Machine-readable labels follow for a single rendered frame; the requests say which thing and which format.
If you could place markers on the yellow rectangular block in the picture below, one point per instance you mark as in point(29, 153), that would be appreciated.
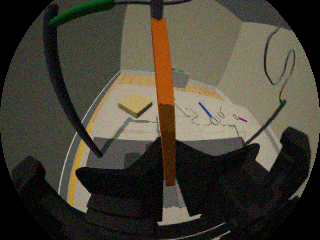
point(134, 104)

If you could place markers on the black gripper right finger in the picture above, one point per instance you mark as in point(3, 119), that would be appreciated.
point(197, 172)

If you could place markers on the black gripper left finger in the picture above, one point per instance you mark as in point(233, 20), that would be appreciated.
point(143, 180)

